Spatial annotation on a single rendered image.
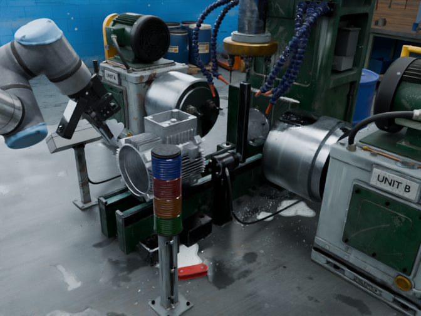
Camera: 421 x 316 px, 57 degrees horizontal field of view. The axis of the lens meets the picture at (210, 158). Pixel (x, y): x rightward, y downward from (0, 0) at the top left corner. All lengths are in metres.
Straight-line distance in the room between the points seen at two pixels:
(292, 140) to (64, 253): 0.72
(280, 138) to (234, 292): 0.44
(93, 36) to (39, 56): 6.04
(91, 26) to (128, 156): 5.84
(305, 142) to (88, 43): 6.10
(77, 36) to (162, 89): 5.46
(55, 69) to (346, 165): 0.72
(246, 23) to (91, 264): 0.85
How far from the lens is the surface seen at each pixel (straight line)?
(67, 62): 0.97
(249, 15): 1.27
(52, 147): 1.27
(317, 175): 1.08
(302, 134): 1.10
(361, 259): 1.09
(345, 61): 1.54
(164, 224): 0.82
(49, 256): 1.21
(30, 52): 0.96
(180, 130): 1.12
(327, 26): 1.37
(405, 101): 0.97
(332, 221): 1.08
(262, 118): 1.41
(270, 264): 1.13
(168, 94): 1.47
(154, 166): 0.76
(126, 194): 1.20
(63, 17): 6.83
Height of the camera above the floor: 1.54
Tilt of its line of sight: 26 degrees down
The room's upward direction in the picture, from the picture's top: 1 degrees clockwise
